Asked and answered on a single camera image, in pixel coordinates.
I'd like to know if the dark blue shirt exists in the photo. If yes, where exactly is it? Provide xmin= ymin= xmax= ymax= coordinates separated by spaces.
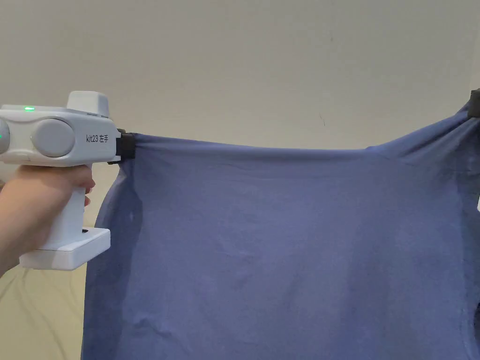
xmin=80 ymin=100 xmax=480 ymax=360

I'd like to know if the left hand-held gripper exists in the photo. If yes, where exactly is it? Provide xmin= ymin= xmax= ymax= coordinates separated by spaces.
xmin=0 ymin=91 xmax=136 ymax=270

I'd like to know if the person's left hand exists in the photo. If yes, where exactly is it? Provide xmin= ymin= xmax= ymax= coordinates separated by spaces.
xmin=0 ymin=163 xmax=96 ymax=280

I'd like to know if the bed with beige sheet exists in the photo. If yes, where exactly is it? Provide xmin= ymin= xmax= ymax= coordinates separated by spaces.
xmin=0 ymin=258 xmax=94 ymax=360

